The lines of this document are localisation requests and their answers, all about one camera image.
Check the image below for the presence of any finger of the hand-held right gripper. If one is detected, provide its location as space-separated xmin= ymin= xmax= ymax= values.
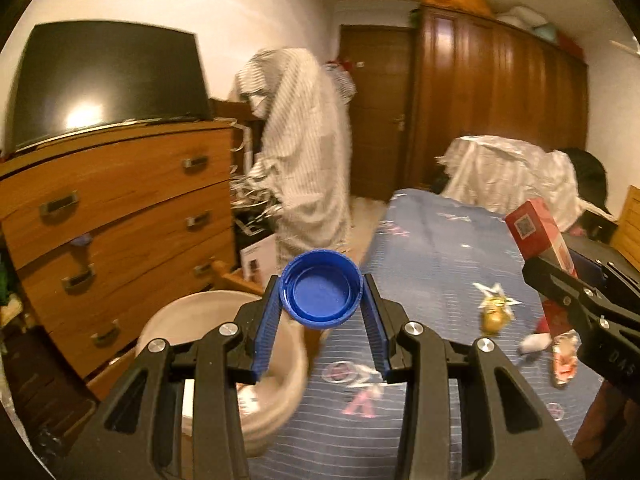
xmin=521 ymin=256 xmax=626 ymax=333
xmin=570 ymin=252 xmax=640 ymax=311

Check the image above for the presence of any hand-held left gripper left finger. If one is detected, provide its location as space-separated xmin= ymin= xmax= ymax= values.
xmin=70 ymin=274 xmax=281 ymax=480

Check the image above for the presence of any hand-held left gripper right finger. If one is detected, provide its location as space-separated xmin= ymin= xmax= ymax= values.
xmin=362 ymin=272 xmax=586 ymax=480

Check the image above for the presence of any long pink red box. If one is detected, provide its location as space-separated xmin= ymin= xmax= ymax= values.
xmin=504 ymin=197 xmax=581 ymax=341

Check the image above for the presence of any blue bottle cap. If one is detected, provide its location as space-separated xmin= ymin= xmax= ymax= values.
xmin=279 ymin=249 xmax=363 ymax=330

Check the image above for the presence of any white plastic bucket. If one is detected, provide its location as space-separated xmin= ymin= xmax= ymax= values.
xmin=135 ymin=290 xmax=308 ymax=458

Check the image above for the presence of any person's right forearm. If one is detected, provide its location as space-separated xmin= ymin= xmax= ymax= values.
xmin=572 ymin=380 xmax=640 ymax=461

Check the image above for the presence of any dark grey bedsheet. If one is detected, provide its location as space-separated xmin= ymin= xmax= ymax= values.
xmin=565 ymin=232 xmax=640 ymax=281

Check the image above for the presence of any light wooden headboard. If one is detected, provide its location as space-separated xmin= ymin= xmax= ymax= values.
xmin=611 ymin=185 xmax=640 ymax=261

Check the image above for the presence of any small wooden stool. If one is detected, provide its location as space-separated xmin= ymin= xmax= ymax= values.
xmin=210 ymin=259 xmax=266 ymax=296

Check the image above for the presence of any yellow snack wrapper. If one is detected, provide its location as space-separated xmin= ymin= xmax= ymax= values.
xmin=479 ymin=295 xmax=513 ymax=335

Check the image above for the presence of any white cardboard box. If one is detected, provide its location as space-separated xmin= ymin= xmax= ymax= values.
xmin=240 ymin=235 xmax=277 ymax=283

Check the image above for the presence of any blue checked star bedsheet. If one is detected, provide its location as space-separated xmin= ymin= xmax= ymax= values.
xmin=260 ymin=189 xmax=606 ymax=480

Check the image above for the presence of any black cloth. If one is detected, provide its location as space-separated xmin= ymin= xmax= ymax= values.
xmin=555 ymin=147 xmax=611 ymax=213

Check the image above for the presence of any white satin cloth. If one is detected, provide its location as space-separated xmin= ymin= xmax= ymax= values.
xmin=436 ymin=135 xmax=581 ymax=233

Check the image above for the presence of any grey striped cloth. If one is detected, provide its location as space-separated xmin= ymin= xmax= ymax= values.
xmin=232 ymin=47 xmax=353 ymax=261

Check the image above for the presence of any wooden chest of drawers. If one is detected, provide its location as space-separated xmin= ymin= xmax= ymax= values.
xmin=0 ymin=119 xmax=238 ymax=391

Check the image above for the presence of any dark wooden wardrobe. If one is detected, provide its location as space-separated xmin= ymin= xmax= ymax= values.
xmin=410 ymin=5 xmax=590 ymax=196

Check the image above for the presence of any brown wooden door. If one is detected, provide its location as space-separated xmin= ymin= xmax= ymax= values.
xmin=339 ymin=25 xmax=418 ymax=201

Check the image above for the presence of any dark wooden chair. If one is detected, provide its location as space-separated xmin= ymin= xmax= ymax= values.
xmin=210 ymin=99 xmax=266 ymax=121

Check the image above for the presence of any red storage box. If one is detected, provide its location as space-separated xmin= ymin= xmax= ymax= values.
xmin=556 ymin=32 xmax=586 ymax=58

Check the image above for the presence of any white pillow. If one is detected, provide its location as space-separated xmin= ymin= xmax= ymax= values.
xmin=495 ymin=6 xmax=548 ymax=31

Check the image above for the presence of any black monitor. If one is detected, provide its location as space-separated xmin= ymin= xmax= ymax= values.
xmin=2 ymin=20 xmax=213 ymax=156

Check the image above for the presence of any tangle of white cables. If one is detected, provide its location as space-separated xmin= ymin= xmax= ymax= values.
xmin=229 ymin=117 xmax=281 ymax=221

